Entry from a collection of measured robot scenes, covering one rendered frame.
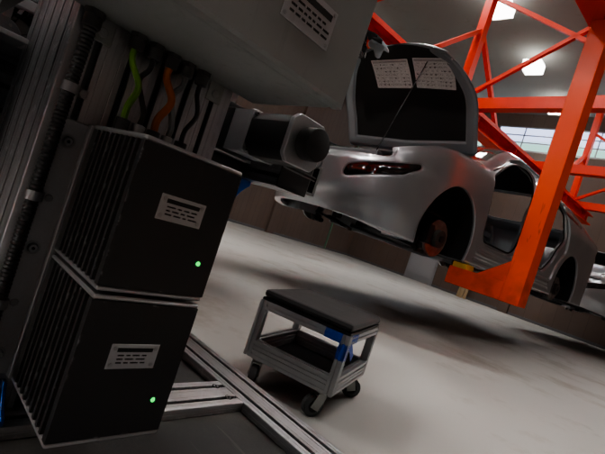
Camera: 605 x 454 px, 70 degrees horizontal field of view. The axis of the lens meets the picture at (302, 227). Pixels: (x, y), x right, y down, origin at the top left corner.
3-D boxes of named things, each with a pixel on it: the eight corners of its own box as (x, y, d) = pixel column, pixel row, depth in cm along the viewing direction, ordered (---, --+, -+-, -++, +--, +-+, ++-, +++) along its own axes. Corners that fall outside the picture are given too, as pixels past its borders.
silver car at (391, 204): (467, 275, 763) (496, 190, 762) (584, 313, 621) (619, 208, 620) (241, 195, 441) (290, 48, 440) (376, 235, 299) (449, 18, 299)
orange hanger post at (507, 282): (452, 283, 407) (534, 38, 406) (524, 308, 355) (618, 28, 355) (444, 280, 397) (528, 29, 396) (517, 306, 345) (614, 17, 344)
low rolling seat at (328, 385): (284, 360, 189) (309, 287, 189) (359, 397, 174) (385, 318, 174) (231, 379, 150) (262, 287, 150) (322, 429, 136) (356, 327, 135)
